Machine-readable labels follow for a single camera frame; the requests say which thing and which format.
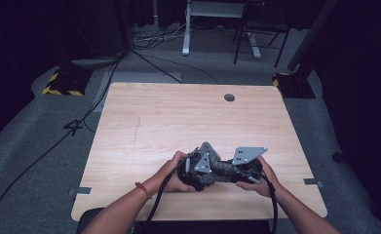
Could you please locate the grey cloth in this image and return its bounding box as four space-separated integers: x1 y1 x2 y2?
196 140 246 189

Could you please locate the left hand-held gripper black cable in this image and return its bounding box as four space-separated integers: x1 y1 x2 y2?
140 157 192 234

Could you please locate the person's left hand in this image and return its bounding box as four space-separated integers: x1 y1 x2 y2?
150 150 198 195

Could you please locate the grey tape strip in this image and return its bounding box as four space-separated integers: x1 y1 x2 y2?
67 186 93 198
302 177 325 189

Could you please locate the right hand-held gripper black cable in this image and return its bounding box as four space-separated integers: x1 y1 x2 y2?
259 170 279 234

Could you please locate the thin black floor cable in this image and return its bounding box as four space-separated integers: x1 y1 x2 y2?
131 48 220 86

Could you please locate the long black floor cable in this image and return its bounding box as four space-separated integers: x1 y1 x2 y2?
0 53 125 234

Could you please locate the black metal chair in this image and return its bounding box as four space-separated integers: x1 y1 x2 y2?
232 0 292 69

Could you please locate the grey flat stand foot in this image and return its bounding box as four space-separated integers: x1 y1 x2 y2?
70 56 122 68

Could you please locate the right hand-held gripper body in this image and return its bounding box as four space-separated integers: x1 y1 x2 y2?
230 146 269 185

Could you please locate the person's right hand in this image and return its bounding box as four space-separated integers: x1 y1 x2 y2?
235 155 283 199

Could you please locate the black slanted stand pole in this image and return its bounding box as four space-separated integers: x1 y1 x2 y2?
286 0 339 73

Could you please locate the bundle of floor cables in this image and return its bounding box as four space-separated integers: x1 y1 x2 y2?
132 18 196 51

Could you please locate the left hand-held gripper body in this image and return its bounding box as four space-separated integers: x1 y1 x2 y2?
177 146 212 188

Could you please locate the red bracelet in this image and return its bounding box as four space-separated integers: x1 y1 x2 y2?
134 181 154 201

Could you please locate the hand-held gripper black cable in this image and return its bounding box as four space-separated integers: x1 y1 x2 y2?
259 170 279 234
140 157 192 234

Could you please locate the black yellow striped stand base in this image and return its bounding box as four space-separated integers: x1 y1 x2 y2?
41 65 94 98
272 71 317 99

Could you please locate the white desk frame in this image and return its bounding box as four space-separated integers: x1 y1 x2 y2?
181 0 263 59

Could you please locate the small black round object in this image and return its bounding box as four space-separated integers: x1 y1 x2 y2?
331 151 345 164

